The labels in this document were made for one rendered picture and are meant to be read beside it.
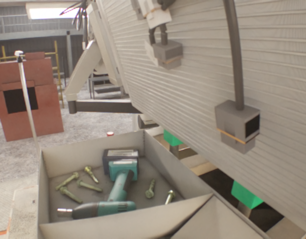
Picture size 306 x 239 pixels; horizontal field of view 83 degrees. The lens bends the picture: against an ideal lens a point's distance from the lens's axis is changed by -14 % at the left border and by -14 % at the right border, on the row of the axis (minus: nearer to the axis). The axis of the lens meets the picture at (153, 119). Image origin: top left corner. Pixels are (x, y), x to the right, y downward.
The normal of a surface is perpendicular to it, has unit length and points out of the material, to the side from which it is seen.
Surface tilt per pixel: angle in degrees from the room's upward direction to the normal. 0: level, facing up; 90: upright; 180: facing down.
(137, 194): 0
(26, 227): 0
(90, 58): 92
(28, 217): 0
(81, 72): 92
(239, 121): 106
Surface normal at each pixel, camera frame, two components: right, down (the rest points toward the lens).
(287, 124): -0.86, 0.41
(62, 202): 0.00, -0.93
